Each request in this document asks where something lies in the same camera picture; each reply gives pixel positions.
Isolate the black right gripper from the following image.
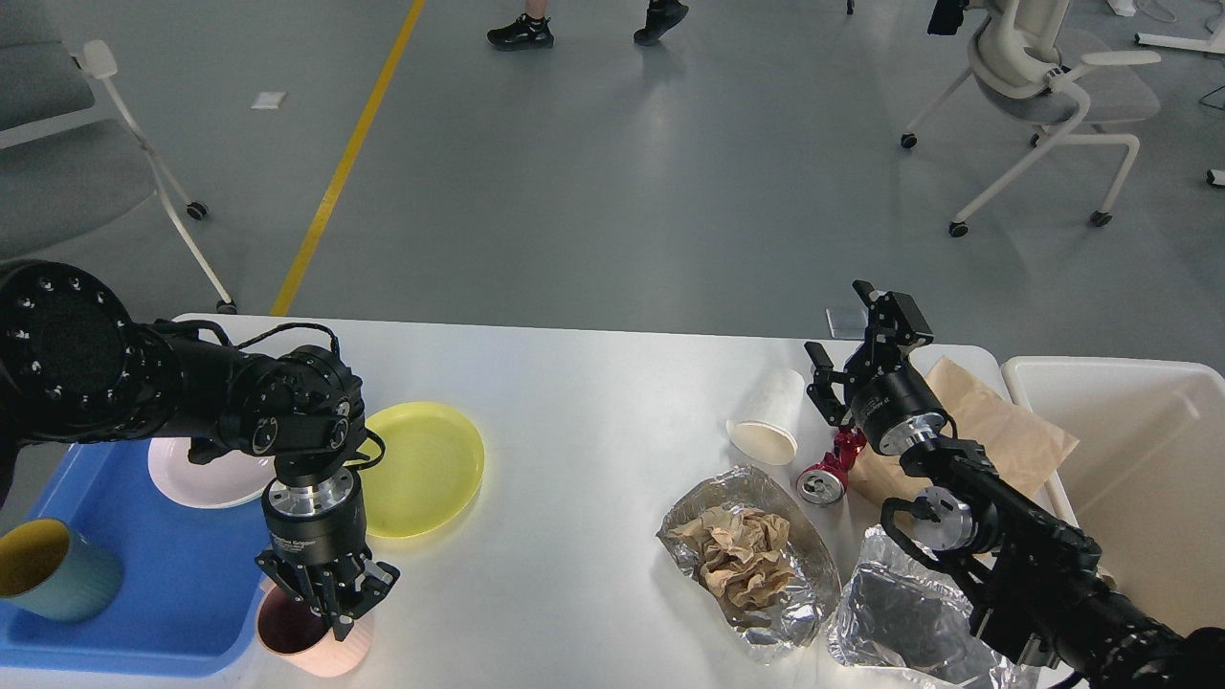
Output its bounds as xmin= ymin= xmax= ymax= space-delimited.
xmin=804 ymin=280 xmax=951 ymax=456

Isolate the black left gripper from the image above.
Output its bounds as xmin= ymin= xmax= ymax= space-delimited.
xmin=256 ymin=467 xmax=401 ymax=642

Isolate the pink ribbed mug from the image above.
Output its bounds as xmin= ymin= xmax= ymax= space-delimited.
xmin=255 ymin=580 xmax=376 ymax=678

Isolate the yellow plastic plate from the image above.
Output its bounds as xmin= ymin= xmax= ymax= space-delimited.
xmin=363 ymin=401 xmax=485 ymax=538

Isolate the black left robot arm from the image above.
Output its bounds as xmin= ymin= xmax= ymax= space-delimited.
xmin=1 ymin=260 xmax=401 ymax=641

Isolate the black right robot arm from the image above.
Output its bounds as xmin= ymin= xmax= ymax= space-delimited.
xmin=805 ymin=280 xmax=1224 ymax=688

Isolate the white paper cup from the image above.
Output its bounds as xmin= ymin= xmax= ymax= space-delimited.
xmin=726 ymin=367 xmax=806 ymax=466

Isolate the crushed red soda can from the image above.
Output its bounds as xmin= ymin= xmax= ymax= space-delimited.
xmin=795 ymin=425 xmax=867 ymax=508

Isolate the blue plastic tray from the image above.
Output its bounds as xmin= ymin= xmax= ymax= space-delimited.
xmin=1 ymin=441 xmax=268 ymax=678

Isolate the brown paper bag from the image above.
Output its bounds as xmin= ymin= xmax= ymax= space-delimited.
xmin=849 ymin=357 xmax=1080 ymax=505

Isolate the foil tray with paper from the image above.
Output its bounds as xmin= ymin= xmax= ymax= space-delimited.
xmin=657 ymin=465 xmax=843 ymax=663

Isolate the crumpled brown paper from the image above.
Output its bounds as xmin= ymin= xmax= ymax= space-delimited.
xmin=666 ymin=506 xmax=795 ymax=611

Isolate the crumpled aluminium foil sheet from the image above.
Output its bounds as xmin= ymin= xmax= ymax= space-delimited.
xmin=827 ymin=526 xmax=1038 ymax=688

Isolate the teal yellow mug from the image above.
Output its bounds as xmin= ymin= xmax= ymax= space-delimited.
xmin=1 ymin=519 xmax=125 ymax=623

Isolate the beige plastic bin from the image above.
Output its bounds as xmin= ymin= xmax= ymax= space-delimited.
xmin=1002 ymin=357 xmax=1224 ymax=635

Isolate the white office chair right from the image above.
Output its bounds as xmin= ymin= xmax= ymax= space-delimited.
xmin=900 ymin=1 xmax=1161 ymax=238

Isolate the person in white shirt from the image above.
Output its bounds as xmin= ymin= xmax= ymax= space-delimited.
xmin=486 ymin=0 xmax=690 ymax=51

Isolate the grey office chair left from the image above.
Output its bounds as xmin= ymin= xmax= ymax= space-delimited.
xmin=1 ymin=1 xmax=236 ymax=314

